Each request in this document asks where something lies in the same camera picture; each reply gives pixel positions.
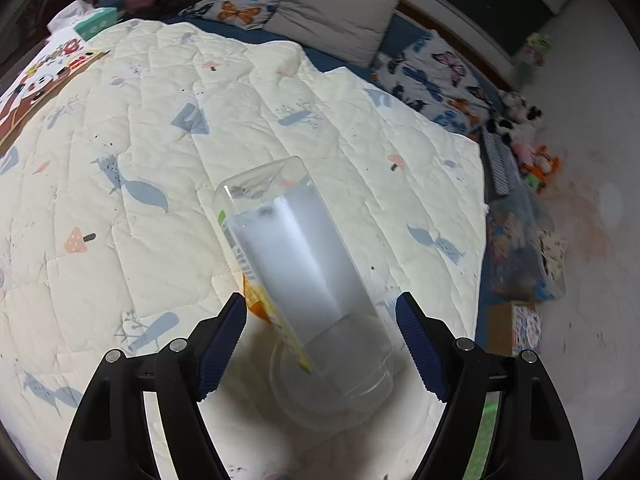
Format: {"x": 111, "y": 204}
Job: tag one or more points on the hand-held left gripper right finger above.
{"x": 420, "y": 345}

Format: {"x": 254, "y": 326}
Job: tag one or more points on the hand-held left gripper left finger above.
{"x": 222, "y": 345}

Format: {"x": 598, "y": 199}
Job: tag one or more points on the clear plastic bottle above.
{"x": 295, "y": 260}

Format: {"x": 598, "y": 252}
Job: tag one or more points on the clear plastic cup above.
{"x": 325, "y": 407}

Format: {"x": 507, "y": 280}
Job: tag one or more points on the cardboard box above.
{"x": 515, "y": 327}

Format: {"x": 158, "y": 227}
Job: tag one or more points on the green plastic basket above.
{"x": 482, "y": 435}

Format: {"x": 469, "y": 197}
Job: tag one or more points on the clear bag of toys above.
{"x": 520, "y": 250}

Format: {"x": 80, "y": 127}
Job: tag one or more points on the grey patterned folded cloth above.
{"x": 500, "y": 160}

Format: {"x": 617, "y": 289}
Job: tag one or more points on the pink plush toy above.
{"x": 522, "y": 152}

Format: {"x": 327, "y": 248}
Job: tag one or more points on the white printed quilt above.
{"x": 150, "y": 135}

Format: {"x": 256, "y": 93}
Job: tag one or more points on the orange fox plush toy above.
{"x": 545, "y": 160}

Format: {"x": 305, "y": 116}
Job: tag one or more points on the cow plush toy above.
{"x": 515, "y": 115}

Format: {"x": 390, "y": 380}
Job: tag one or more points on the large butterfly print pillow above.
{"x": 435, "y": 85}

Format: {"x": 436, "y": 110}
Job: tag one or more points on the green hanging decoration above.
{"x": 530, "y": 55}

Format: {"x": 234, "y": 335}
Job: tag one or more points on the cartoon picture box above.
{"x": 45, "y": 75}

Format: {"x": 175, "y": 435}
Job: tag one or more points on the grey pillow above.
{"x": 335, "y": 15}

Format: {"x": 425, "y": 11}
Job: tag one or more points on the green tissue box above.
{"x": 97, "y": 22}

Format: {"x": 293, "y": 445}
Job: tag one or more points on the white cloth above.
{"x": 70, "y": 12}

